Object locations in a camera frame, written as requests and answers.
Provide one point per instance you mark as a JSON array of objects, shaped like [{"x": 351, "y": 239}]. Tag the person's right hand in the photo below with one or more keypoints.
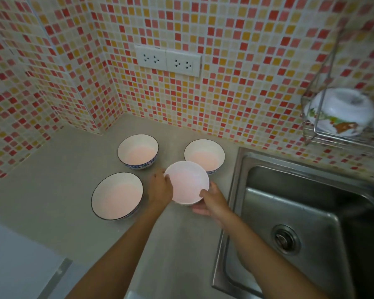
[{"x": 213, "y": 204}]

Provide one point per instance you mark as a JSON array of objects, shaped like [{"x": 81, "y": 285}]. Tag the person's left hand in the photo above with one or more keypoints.
[{"x": 158, "y": 189}]

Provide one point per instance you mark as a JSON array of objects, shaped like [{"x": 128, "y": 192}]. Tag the person's left thumb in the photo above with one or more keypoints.
[{"x": 168, "y": 179}]

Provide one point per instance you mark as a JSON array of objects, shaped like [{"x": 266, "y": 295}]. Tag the person's right thumb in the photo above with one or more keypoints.
[{"x": 208, "y": 190}]

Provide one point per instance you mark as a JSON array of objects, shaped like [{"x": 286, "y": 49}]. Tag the plain white bowl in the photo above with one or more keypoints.
[{"x": 187, "y": 182}]

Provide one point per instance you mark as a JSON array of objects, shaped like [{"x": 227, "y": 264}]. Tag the person's right forearm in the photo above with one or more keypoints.
[{"x": 265, "y": 264}]

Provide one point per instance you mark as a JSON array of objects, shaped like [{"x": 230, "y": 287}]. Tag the person's left forearm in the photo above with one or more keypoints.
[{"x": 118, "y": 258}]

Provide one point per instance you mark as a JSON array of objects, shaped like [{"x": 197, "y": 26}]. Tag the white bowl with dark rim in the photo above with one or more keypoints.
[{"x": 205, "y": 155}]

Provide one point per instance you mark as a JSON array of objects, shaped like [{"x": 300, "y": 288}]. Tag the white bowl with blue pattern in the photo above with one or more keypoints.
[{"x": 137, "y": 151}]

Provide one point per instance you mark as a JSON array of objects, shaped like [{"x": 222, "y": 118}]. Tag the large white bowl dark rim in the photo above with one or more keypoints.
[{"x": 117, "y": 196}]

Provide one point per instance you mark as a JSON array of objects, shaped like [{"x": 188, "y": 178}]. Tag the sink drain strainer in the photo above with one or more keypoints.
[{"x": 285, "y": 240}]

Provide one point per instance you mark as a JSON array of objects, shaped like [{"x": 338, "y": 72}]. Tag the stainless steel sink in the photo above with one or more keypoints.
[{"x": 305, "y": 227}]

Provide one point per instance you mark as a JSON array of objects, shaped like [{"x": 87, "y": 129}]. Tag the white bowl with cartoon print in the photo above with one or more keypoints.
[{"x": 341, "y": 110}]

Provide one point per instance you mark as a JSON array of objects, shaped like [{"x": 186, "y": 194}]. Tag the white double wall socket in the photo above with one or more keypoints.
[
  {"x": 150, "y": 58},
  {"x": 183, "y": 63}
]

